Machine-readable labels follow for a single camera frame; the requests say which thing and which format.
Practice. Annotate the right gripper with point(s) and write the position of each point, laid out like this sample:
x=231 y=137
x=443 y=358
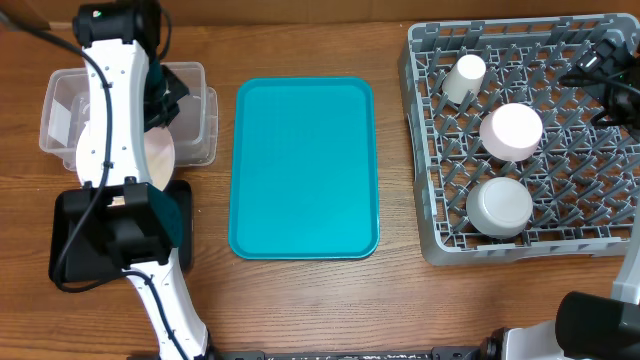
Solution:
x=592 y=68

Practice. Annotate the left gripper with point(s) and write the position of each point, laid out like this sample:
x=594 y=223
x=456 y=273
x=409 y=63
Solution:
x=163 y=115

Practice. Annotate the large white plate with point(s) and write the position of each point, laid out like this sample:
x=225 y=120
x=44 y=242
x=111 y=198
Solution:
x=147 y=158

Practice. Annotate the grey dishwasher rack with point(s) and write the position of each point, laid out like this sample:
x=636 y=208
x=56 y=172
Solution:
x=584 y=181

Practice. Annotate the white paper cup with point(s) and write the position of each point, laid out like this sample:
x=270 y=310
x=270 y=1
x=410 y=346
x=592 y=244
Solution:
x=466 y=76

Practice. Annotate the grey bowl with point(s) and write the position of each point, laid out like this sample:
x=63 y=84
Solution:
x=499 y=208

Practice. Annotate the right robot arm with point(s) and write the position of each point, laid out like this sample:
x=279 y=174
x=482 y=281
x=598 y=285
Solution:
x=588 y=326

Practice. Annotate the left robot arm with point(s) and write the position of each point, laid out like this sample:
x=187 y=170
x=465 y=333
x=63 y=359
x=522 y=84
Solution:
x=119 y=41

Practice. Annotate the clear plastic waste bin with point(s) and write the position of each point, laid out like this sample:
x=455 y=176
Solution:
x=66 y=111

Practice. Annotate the teal serving tray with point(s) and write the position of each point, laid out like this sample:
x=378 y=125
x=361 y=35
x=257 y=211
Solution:
x=304 y=180

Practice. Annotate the black plastic tray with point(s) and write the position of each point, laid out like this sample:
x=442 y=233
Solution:
x=185 y=225

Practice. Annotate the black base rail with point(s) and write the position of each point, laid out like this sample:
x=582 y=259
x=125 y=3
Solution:
x=436 y=353

